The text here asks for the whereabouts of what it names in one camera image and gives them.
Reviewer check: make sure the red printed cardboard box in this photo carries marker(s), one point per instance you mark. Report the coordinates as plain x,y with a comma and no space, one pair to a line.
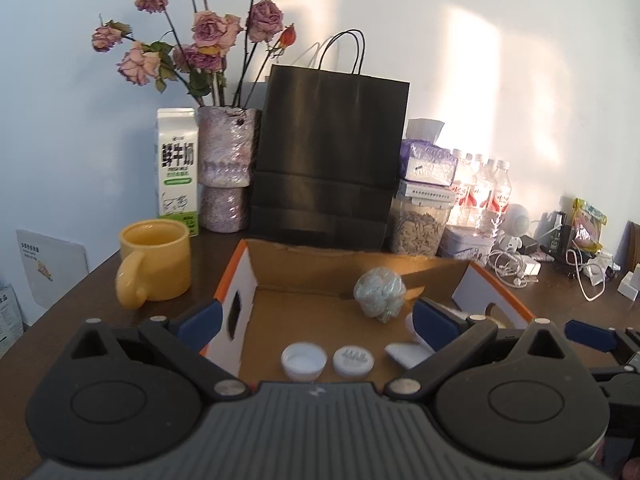
310,275

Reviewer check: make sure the purple tissue pack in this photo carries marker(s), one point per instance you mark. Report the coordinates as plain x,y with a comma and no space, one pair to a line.
427,162

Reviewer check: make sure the flat white box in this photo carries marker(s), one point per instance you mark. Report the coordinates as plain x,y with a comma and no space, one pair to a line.
427,194

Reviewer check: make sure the black upright device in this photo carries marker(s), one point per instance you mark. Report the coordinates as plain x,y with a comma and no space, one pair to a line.
560,237

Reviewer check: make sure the plastic bag bundle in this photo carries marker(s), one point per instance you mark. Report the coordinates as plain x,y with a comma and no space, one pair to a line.
378,294

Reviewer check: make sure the dried rose bouquet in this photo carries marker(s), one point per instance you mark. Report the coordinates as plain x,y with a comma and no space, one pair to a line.
210,35

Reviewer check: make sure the pack of water bottles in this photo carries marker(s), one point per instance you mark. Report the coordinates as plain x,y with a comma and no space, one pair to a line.
480,190

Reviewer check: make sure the white green milk carton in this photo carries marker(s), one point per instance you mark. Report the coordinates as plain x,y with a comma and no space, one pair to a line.
176,170

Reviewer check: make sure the blue white carton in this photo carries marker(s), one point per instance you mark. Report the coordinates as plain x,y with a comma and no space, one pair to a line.
9,315

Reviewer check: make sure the white charger adapter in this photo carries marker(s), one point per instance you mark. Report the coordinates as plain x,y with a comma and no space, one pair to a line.
531,266

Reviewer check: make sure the black adapter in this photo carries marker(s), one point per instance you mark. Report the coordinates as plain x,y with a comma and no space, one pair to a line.
530,246

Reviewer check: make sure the clear jar of seeds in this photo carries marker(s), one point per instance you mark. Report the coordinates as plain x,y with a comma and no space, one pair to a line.
417,230

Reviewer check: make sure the yellow pink snack bag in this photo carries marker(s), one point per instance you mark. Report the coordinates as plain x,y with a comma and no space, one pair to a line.
590,222

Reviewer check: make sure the black paper bag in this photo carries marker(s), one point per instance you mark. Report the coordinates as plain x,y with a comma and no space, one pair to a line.
330,160

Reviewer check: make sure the white labelled bottle cap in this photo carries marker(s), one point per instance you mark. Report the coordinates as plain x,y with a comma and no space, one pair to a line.
353,361

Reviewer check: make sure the printed tin box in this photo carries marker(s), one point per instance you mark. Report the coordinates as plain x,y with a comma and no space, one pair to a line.
465,245

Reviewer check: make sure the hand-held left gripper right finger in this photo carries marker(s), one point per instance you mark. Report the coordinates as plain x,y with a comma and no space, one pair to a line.
437,328

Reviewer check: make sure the small white object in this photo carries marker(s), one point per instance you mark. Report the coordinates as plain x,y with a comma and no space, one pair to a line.
600,272

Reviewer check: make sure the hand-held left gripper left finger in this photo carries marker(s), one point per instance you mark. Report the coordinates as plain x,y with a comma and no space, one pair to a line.
202,321

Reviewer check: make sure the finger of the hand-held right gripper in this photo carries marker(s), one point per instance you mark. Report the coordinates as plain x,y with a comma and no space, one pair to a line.
590,335
617,374

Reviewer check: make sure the small white fan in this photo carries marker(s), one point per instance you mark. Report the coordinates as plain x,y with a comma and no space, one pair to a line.
517,222

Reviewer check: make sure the purple textured vase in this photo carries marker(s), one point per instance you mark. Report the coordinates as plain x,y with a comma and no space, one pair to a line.
227,160

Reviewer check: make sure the yellow mug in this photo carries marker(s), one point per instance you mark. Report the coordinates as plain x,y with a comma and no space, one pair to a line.
160,260

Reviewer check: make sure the white printed panel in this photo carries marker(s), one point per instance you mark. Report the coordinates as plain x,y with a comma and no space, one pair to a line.
52,267

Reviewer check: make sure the pink flat object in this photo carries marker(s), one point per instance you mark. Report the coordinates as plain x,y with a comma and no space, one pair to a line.
544,257

